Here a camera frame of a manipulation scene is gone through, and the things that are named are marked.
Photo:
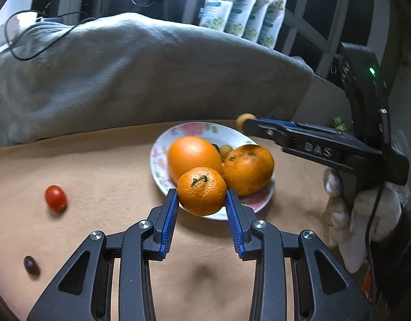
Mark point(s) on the grey blanket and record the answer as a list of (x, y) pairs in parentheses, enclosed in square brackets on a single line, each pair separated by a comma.
[(142, 73)]

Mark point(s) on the white power strip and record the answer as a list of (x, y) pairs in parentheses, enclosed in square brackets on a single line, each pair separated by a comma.
[(6, 31)]

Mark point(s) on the green packet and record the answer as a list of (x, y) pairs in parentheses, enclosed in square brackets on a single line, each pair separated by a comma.
[(339, 123)]

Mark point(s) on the large rough-skinned orange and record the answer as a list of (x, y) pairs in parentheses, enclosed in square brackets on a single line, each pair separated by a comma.
[(248, 170)]

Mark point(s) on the person's right hand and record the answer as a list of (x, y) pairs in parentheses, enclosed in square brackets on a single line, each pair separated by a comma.
[(349, 234)]

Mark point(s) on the red cherry tomato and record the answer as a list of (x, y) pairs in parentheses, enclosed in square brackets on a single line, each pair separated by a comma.
[(56, 198)]

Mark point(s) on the tan longan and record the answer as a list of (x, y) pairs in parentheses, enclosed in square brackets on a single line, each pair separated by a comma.
[(241, 121)]

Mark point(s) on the small mandarin with stem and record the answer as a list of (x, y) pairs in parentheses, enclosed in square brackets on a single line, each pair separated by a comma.
[(202, 192)]

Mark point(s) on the green-brown round fruit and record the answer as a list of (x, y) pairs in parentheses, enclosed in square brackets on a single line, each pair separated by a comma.
[(226, 151)]

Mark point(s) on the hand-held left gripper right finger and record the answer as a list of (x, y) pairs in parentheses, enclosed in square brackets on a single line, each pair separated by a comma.
[(234, 227)]

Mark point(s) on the smooth orange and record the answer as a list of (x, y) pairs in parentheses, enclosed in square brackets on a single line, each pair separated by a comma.
[(192, 155)]

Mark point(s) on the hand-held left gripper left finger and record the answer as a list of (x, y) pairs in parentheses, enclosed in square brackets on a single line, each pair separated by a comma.
[(168, 224)]

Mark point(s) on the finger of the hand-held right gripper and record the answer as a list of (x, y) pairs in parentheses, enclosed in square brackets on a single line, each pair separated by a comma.
[(312, 148), (279, 122)]

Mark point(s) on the person's right forearm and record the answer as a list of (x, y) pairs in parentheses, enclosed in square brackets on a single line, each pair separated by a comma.
[(396, 257)]

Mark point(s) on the white floral plate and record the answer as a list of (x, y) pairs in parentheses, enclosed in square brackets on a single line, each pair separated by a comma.
[(158, 160)]

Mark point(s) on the white refill pouch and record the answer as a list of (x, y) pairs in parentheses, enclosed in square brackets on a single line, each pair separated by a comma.
[(219, 3), (260, 16), (244, 10), (274, 23)]

